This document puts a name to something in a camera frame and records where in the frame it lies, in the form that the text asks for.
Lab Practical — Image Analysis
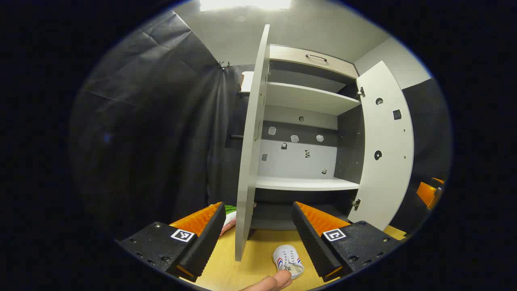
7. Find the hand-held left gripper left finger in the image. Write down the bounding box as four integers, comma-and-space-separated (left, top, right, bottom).
115, 202, 227, 283

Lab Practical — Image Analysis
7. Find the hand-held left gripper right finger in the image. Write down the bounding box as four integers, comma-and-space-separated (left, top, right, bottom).
292, 201, 404, 283

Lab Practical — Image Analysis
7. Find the white striped shoe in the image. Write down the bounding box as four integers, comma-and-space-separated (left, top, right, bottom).
273, 245, 305, 280

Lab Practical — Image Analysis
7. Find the white cabinet door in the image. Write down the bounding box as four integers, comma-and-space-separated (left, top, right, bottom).
347, 61, 414, 231
235, 24, 270, 262

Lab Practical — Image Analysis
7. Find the white shoe cabinet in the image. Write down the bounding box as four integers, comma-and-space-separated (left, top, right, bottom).
250, 44, 362, 231

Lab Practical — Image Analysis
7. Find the white cabinet drawer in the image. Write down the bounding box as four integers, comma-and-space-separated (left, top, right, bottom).
269, 44, 359, 79

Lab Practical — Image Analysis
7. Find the watermelon slice plush toy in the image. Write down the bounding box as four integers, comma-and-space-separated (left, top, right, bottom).
220, 205, 237, 236

